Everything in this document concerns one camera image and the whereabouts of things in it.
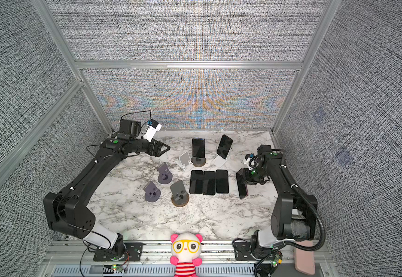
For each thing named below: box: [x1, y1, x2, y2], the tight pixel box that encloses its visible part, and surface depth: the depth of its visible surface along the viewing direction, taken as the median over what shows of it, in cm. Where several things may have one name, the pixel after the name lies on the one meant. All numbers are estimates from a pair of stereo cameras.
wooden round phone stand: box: [170, 179, 190, 208], surface depth 87 cm
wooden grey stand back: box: [190, 155, 207, 167], surface depth 105 cm
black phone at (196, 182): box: [189, 169, 204, 195], surface depth 97 cm
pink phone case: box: [293, 240, 316, 276], surface depth 70 cm
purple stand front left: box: [143, 180, 162, 203], surface depth 88 cm
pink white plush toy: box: [166, 220, 207, 277], surface depth 70 cm
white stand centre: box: [175, 151, 194, 172], surface depth 100 cm
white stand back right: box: [211, 155, 230, 168], surface depth 105 cm
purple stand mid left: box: [157, 162, 173, 185], surface depth 96 cm
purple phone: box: [235, 167, 249, 200], surface depth 83 cm
